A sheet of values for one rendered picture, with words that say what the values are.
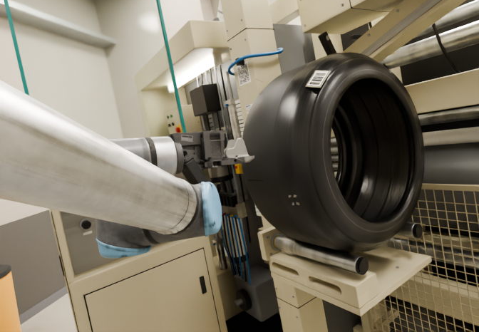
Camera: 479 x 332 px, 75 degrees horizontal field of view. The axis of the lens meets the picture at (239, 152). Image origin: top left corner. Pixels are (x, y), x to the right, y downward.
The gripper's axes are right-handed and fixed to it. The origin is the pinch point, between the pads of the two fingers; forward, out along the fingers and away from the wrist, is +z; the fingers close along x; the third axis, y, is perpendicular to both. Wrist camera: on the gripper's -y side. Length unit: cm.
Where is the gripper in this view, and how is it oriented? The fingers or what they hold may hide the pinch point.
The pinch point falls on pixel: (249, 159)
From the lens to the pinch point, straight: 77.4
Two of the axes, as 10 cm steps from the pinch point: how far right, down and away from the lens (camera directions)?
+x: -5.4, 0.6, 8.4
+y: -0.9, -10.0, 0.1
